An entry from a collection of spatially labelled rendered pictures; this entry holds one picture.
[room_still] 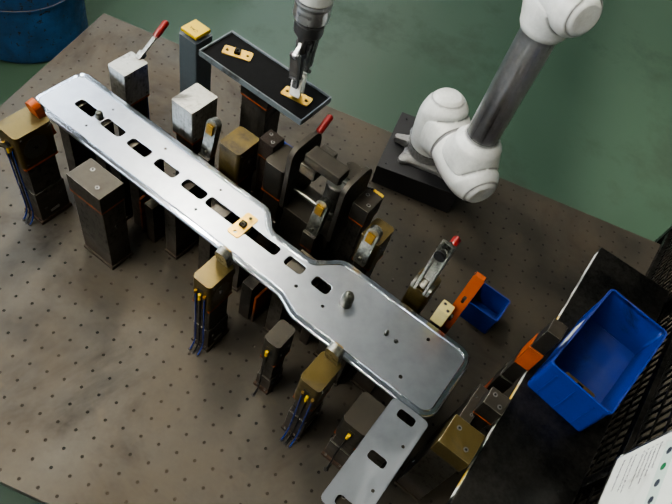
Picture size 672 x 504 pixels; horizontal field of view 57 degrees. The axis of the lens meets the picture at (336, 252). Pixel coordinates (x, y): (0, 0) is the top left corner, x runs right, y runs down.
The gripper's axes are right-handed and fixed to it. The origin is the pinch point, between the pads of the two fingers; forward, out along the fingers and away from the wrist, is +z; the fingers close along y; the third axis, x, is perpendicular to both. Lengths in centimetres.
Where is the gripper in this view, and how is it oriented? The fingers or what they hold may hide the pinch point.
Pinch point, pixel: (298, 83)
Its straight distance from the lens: 171.5
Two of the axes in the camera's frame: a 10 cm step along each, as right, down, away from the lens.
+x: 8.7, 4.8, -1.2
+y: -4.5, 6.8, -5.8
